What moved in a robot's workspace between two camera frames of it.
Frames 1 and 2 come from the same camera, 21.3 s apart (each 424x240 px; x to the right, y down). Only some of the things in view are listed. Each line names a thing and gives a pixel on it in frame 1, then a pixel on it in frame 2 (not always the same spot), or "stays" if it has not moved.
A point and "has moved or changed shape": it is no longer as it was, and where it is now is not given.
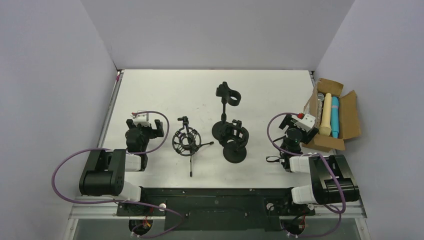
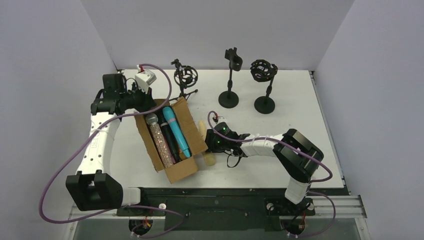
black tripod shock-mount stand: [187, 141] → [185, 76]
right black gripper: [286, 122] → [209, 138]
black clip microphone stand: [232, 97] has moved or changed shape
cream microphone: [325, 129] → [209, 158]
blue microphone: [335, 116] → [169, 115]
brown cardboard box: [349, 120] → [190, 130]
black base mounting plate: [216, 209] stays
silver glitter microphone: [320, 97] → [152, 120]
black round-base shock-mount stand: [234, 138] has moved or changed shape
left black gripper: [154, 129] → [145, 101]
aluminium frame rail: [357, 211] stays
